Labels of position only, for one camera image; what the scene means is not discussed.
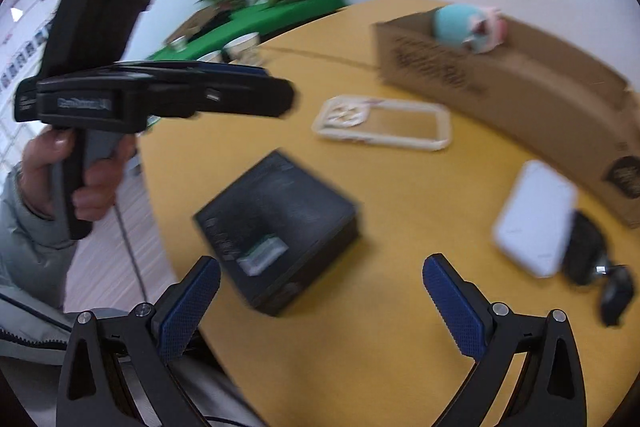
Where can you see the teal and pink plush toy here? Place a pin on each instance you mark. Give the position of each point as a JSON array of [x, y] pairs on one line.
[[457, 27]]

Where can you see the brown carton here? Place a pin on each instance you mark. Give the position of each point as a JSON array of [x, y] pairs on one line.
[[197, 22]]

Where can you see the white phone case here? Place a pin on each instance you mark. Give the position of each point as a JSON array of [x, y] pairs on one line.
[[385, 142]]

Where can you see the white paper cup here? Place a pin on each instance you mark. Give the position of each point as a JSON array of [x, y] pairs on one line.
[[210, 57], [242, 47], [179, 43]]

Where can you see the person's left forearm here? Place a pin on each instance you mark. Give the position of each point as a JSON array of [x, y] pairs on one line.
[[25, 247]]

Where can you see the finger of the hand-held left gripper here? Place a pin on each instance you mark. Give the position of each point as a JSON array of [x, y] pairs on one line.
[[240, 69], [250, 97]]

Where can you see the green tablecloth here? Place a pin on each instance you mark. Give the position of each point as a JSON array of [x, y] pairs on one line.
[[270, 14]]

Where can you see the white power bank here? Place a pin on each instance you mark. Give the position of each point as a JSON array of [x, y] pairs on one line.
[[537, 217]]

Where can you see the wall chart with photos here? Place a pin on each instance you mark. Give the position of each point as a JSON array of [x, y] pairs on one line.
[[15, 57]]

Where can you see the person's left hand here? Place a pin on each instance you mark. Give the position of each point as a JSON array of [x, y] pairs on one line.
[[105, 172]]

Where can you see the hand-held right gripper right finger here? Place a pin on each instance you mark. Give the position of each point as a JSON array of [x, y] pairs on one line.
[[455, 312]]

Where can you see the black product box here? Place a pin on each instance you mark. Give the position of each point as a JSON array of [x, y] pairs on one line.
[[280, 212]]

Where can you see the cardboard box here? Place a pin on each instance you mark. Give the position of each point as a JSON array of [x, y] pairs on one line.
[[525, 87]]

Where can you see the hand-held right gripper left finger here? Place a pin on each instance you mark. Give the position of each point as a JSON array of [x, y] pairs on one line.
[[187, 312]]

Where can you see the black sunglasses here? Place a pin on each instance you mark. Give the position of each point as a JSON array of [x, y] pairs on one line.
[[582, 247]]

